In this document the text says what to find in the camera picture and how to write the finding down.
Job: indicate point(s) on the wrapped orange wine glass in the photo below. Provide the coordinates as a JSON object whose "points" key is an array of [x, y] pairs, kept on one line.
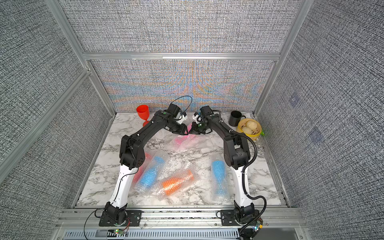
{"points": [[171, 185]]}

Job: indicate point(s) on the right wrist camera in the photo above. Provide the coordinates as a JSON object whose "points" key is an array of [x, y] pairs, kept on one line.
{"points": [[202, 111]]}

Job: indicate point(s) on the pink plastic wine glass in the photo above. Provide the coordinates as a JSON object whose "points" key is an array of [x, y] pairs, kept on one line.
{"points": [[183, 139]]}

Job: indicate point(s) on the aluminium front rail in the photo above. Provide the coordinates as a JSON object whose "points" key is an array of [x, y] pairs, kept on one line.
{"points": [[183, 218]]}

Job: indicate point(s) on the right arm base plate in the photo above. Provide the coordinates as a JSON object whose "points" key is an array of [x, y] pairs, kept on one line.
{"points": [[228, 218]]}

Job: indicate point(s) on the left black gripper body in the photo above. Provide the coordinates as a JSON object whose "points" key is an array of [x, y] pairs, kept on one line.
{"points": [[177, 128]]}

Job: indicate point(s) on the clear bubble wrap sheet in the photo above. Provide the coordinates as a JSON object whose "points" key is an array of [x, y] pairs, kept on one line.
{"points": [[158, 123]]}

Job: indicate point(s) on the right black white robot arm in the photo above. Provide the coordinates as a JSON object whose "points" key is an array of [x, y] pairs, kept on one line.
{"points": [[236, 155]]}

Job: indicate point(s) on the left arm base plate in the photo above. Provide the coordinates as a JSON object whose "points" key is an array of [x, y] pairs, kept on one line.
{"points": [[131, 218]]}

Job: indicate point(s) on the wrapped blue wine glass left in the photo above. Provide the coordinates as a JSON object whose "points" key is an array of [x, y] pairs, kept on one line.
{"points": [[150, 175]]}

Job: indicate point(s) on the black mug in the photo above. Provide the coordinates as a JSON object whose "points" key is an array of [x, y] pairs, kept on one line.
{"points": [[235, 118]]}

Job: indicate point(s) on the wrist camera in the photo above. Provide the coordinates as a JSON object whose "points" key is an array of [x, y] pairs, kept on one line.
{"points": [[202, 111], [175, 111]]}

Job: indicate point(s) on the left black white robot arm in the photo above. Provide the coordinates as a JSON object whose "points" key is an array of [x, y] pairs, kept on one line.
{"points": [[132, 156]]}

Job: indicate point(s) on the wrapped blue wine glass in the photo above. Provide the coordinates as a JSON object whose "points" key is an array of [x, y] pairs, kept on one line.
{"points": [[219, 181], [150, 175]]}

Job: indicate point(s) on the wrapped red wine glass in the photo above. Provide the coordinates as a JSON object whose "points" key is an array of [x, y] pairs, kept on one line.
{"points": [[142, 168]]}

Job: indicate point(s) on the wrapped blue wine glass right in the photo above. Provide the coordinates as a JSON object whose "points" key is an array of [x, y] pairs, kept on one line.
{"points": [[219, 181]]}

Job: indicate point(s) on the red plastic wine glass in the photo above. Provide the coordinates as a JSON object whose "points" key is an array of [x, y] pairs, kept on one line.
{"points": [[143, 113]]}

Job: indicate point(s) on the yellow bowl with buns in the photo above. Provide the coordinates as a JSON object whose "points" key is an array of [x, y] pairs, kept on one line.
{"points": [[251, 128]]}

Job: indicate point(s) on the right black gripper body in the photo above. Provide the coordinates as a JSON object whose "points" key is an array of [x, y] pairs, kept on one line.
{"points": [[199, 128]]}

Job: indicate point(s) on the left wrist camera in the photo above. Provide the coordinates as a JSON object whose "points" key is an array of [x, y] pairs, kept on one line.
{"points": [[175, 111]]}

